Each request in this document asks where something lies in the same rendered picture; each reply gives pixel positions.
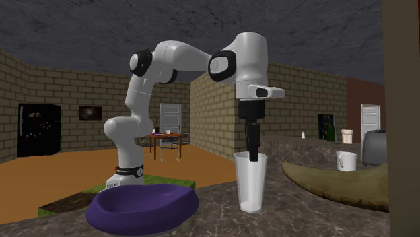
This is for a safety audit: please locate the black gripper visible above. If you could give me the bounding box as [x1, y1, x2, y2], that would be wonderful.
[238, 100, 267, 162]

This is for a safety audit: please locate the tall clear white glass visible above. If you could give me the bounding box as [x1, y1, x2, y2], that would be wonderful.
[234, 151, 269, 214]

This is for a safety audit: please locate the green bottle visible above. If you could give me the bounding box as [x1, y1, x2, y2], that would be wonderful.
[326, 116, 336, 143]

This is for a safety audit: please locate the white panelled door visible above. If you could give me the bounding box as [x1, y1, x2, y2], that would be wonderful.
[160, 102, 182, 135]
[360, 103, 382, 143]

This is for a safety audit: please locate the red wooden table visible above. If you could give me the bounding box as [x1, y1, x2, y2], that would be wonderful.
[149, 129, 184, 163]

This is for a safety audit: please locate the cream white cup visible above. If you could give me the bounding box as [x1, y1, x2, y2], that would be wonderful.
[341, 129, 354, 145]

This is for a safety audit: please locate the white mug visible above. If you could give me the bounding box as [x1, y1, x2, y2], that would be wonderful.
[335, 151, 358, 172]

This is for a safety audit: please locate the olive brown curved mat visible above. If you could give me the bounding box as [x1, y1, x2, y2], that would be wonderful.
[281, 160, 390, 213]

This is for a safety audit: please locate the purple bowl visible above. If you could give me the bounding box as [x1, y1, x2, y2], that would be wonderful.
[85, 183, 200, 236]

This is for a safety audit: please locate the grey toaster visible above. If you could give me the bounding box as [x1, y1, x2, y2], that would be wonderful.
[360, 129, 388, 167]

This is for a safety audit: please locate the black fridge with magnets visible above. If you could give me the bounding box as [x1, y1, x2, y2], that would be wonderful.
[17, 102, 62, 158]

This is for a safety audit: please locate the dark wall picture with green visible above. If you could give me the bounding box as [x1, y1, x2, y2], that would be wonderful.
[317, 114, 337, 141]

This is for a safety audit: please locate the wire frame chair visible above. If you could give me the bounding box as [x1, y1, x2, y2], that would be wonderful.
[160, 137, 181, 163]

